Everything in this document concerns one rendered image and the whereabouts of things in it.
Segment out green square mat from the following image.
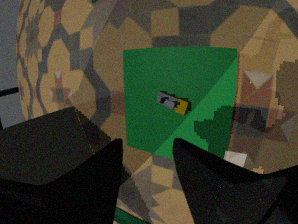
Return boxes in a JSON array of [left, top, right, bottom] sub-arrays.
[[122, 45, 237, 159]]

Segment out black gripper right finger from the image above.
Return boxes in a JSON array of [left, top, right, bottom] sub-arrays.
[[173, 139, 298, 224]]

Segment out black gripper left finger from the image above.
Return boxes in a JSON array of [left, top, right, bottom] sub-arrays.
[[0, 139, 122, 224]]

